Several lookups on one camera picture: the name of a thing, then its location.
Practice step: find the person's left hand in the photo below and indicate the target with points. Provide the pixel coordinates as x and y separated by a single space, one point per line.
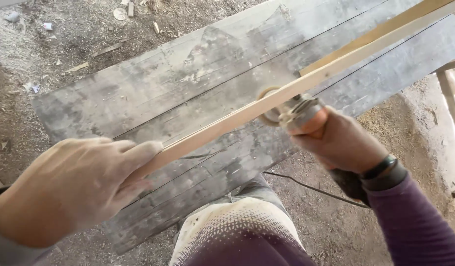
65 184

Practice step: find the person's right hand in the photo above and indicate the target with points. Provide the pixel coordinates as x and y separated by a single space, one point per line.
334 142

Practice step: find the person's right fingers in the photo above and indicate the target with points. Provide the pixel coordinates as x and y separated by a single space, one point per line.
310 135

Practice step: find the dusty angle grinder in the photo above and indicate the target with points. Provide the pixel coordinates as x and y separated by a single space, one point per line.
297 111

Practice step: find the long light wooden strip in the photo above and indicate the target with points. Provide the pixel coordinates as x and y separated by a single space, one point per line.
271 99

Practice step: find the black wristband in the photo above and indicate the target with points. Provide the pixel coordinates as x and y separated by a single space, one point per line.
378 167

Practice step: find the grey wooden workbench boards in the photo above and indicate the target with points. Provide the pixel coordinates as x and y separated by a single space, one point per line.
220 92

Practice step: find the yellowish wooden strip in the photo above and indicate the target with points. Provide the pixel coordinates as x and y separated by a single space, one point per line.
371 37

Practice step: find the small wooden block scrap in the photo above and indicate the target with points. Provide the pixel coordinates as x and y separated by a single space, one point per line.
130 9

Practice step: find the thin wooden offcut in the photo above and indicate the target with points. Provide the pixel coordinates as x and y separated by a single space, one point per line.
108 48

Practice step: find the round wooden disc scrap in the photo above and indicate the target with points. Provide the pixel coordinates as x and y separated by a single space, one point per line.
120 13

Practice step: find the light wooden frame piece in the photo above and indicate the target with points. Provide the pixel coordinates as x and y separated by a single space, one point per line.
452 99

